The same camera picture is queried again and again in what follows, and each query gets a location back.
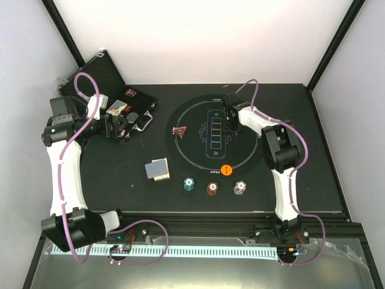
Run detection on purple cable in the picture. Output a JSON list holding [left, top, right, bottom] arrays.
[[58, 73, 168, 266], [236, 78, 327, 268]]

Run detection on black poker case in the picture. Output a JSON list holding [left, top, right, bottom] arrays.
[[57, 50, 159, 142]]

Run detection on orange round button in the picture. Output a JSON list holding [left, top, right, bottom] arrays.
[[220, 164, 233, 176]]

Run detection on green poker chip stack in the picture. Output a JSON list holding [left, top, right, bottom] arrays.
[[183, 178, 195, 191]]

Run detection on round black poker mat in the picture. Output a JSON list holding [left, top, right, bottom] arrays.
[[165, 94, 263, 181]]

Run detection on blue white poker chip stack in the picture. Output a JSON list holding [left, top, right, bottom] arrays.
[[233, 181, 247, 195]]

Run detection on card deck in case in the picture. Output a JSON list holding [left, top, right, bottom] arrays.
[[106, 100, 128, 116]]

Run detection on brown poker chip stack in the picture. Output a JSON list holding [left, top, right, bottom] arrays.
[[206, 182, 218, 196]]

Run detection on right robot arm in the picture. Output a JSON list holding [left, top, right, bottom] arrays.
[[223, 93, 308, 243]]

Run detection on purple chips in case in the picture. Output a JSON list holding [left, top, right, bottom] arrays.
[[125, 89, 137, 97]]

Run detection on playing card deck box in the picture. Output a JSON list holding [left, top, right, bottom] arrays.
[[145, 158, 170, 181]]

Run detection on white slotted cable duct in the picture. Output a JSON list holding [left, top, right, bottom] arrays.
[[50, 243, 278, 261]]

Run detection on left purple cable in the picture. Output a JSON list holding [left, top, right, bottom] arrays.
[[58, 73, 168, 266]]

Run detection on silver dealer button in case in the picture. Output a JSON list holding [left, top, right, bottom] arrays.
[[126, 112, 139, 123]]

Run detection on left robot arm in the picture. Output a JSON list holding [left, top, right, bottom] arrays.
[[41, 95, 129, 252]]

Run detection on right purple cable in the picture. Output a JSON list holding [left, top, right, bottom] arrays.
[[236, 78, 327, 268]]

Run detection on triangular all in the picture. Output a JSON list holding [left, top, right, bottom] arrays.
[[173, 126, 186, 139]]

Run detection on black aluminium rail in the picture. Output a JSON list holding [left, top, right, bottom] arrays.
[[122, 212, 279, 237]]

